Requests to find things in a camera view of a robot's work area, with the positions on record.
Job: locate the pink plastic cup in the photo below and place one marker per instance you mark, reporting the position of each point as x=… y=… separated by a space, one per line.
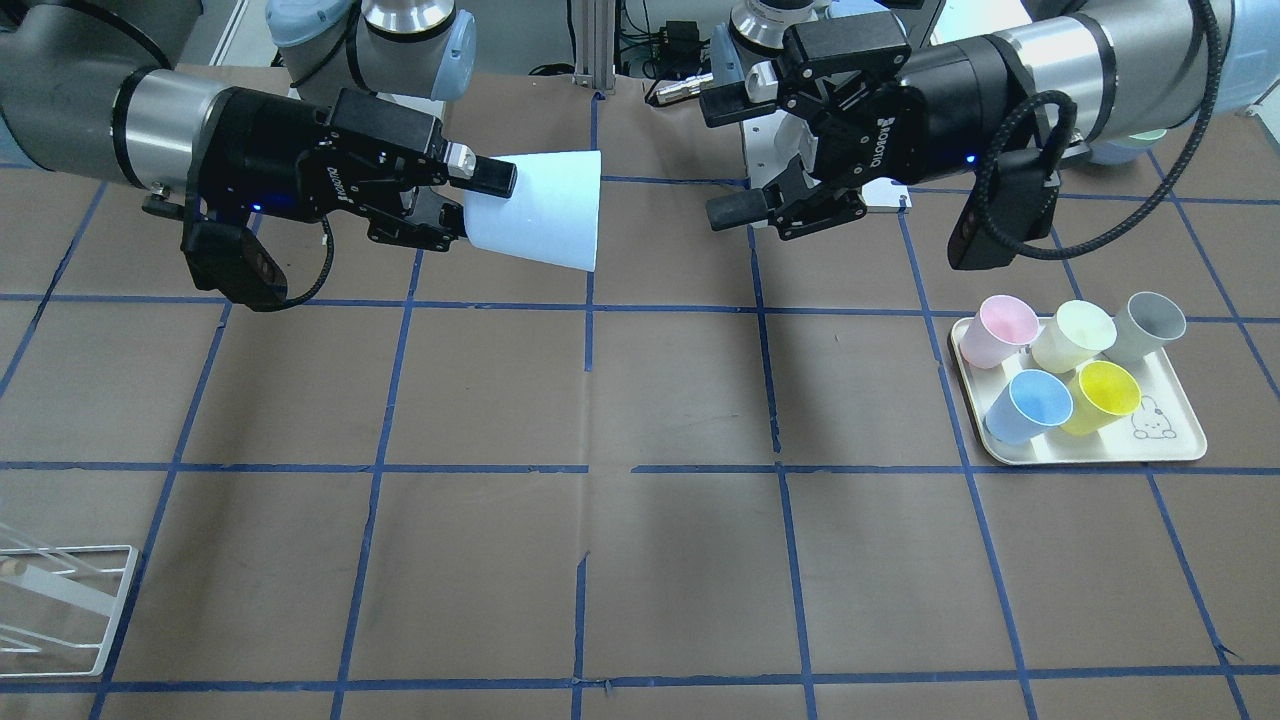
x=1002 y=326

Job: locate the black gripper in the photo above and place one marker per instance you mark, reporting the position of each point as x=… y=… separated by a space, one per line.
x=272 y=147
x=955 y=100

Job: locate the yellow plastic cup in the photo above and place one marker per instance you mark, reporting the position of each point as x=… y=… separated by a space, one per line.
x=1102 y=393

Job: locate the grey plastic cup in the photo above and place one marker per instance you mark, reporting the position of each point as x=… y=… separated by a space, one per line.
x=1147 y=322

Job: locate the light blue plastic cup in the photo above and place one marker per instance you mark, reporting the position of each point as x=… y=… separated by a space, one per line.
x=552 y=216

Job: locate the aluminium frame post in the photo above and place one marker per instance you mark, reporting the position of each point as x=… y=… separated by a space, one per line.
x=594 y=38

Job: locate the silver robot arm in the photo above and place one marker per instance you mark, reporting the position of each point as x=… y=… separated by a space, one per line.
x=88 y=90
x=1094 y=71

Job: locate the pale green plastic cup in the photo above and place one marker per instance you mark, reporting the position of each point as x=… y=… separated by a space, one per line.
x=1078 y=331

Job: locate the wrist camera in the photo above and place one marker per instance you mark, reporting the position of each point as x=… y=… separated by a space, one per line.
x=229 y=259
x=1022 y=199

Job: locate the white wire cup rack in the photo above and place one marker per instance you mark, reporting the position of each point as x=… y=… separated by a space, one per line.
x=61 y=606

